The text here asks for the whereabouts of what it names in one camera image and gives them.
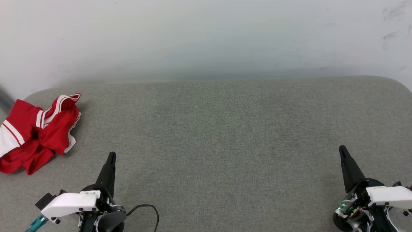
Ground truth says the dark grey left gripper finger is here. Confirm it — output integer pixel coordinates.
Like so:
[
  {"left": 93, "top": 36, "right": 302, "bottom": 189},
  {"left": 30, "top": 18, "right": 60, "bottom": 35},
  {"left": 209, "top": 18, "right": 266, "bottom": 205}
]
[{"left": 96, "top": 151, "right": 116, "bottom": 198}]

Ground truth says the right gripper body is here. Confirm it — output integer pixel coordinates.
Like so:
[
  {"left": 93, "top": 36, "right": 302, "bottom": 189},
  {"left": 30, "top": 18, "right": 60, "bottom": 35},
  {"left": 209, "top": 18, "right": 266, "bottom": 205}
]
[{"left": 332, "top": 178, "right": 387, "bottom": 232}]

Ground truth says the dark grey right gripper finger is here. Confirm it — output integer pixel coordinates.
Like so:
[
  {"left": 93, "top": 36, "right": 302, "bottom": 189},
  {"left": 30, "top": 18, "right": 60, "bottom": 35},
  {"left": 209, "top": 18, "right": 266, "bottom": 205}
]
[{"left": 339, "top": 145, "right": 367, "bottom": 193}]

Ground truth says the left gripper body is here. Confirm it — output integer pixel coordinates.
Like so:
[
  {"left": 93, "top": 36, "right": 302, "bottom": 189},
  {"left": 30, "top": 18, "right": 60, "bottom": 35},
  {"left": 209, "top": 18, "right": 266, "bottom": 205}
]
[{"left": 79, "top": 184, "right": 126, "bottom": 232}]

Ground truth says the red Bulls basketball jersey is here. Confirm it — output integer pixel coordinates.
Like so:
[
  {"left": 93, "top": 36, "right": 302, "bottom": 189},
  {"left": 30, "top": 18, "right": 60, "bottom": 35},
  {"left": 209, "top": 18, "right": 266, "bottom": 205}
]
[{"left": 0, "top": 93, "right": 81, "bottom": 175}]

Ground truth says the thin black cable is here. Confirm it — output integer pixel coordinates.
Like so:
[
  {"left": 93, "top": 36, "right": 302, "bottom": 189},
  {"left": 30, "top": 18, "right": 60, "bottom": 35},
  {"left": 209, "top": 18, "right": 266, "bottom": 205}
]
[{"left": 126, "top": 204, "right": 160, "bottom": 232}]

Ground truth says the teal plug left camera cable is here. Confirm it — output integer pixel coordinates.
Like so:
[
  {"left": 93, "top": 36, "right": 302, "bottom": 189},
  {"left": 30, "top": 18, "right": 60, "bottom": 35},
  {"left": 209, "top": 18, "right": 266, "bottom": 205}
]
[{"left": 25, "top": 214, "right": 49, "bottom": 232}]

